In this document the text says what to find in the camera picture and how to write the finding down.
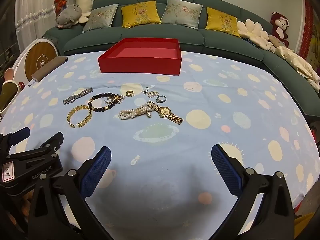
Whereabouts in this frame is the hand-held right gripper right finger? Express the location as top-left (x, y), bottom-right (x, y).
top-left (211, 144), bottom-right (296, 240)

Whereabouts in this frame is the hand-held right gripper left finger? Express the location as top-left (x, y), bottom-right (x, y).
top-left (27, 146), bottom-right (118, 240)

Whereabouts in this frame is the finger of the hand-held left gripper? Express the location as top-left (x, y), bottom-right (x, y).
top-left (4, 131), bottom-right (65, 173)
top-left (0, 127), bottom-right (31, 155)

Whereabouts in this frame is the gold braided cuff bracelet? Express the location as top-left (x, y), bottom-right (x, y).
top-left (67, 105), bottom-right (93, 128)

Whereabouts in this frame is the black bead bracelet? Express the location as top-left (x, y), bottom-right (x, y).
top-left (88, 93), bottom-right (125, 113)

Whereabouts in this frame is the pearl bracelet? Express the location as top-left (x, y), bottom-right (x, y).
top-left (118, 100), bottom-right (157, 121)

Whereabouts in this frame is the gold wristwatch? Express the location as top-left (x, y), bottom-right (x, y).
top-left (151, 102), bottom-right (184, 125)

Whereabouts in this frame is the silver dangle earring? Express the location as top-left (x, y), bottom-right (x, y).
top-left (142, 87), bottom-right (160, 98)

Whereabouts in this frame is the red cardboard box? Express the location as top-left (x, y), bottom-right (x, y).
top-left (97, 38), bottom-right (182, 76)

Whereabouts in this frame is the white and olive appliance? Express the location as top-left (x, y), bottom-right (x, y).
top-left (0, 80), bottom-right (24, 120)

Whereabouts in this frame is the brown book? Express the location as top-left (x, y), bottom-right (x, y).
top-left (31, 56), bottom-right (69, 82)

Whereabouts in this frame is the white lace curtain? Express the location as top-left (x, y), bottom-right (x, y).
top-left (15, 0), bottom-right (59, 55)

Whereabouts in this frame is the grey pig plush toy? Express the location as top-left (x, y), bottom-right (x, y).
top-left (55, 4), bottom-right (83, 30)

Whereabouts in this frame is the cream quilted blanket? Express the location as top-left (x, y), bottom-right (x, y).
top-left (271, 44), bottom-right (320, 93)

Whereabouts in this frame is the green sofa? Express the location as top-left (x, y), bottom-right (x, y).
top-left (45, 0), bottom-right (320, 120)

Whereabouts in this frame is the orange bow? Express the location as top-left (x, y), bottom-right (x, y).
top-left (54, 0), bottom-right (68, 12)

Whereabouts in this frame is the grey floral cushion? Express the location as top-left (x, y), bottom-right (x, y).
top-left (82, 4), bottom-right (119, 33)
top-left (161, 0), bottom-right (203, 30)

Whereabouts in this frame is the cream flower cushion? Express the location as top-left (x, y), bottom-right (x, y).
top-left (236, 19), bottom-right (275, 50)

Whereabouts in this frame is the yellow floral cushion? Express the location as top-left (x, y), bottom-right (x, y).
top-left (205, 7), bottom-right (242, 38)
top-left (121, 1), bottom-right (162, 28)

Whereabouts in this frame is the red monkey plush toy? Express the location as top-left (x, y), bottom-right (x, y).
top-left (269, 12), bottom-right (290, 47)

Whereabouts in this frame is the red wall hanging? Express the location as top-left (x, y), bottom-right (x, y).
top-left (299, 0), bottom-right (315, 60)

